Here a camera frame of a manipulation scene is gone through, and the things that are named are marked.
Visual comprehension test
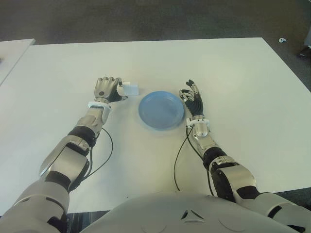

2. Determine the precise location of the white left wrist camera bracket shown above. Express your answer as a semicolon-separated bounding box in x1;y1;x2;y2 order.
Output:
87;101;112;123

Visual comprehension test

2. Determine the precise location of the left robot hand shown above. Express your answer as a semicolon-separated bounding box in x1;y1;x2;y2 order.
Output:
94;76;129;104

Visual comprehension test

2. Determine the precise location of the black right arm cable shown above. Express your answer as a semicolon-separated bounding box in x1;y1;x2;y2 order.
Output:
173;126;216;196

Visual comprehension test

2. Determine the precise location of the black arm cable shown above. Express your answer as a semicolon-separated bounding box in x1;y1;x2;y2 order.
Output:
68;127;114;192
173;126;216;196

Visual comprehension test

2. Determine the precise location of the blue plate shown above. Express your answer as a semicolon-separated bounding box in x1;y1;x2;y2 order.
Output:
138;90;186;132

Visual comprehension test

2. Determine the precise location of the white side table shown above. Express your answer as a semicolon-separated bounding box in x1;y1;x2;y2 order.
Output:
0;38;35;85

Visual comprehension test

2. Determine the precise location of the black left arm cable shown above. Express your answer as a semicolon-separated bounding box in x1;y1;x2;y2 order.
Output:
68;127;114;192

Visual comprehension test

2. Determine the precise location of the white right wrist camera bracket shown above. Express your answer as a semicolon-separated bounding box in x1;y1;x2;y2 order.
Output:
186;116;211;128

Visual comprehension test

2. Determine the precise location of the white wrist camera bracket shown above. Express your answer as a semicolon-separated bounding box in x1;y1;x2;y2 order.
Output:
87;101;112;123
186;116;211;128

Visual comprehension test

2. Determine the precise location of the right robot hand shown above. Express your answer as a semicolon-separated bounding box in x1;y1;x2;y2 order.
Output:
178;79;204;117

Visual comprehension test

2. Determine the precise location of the grey robot torso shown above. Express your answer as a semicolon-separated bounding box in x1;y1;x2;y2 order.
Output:
82;190;299;233

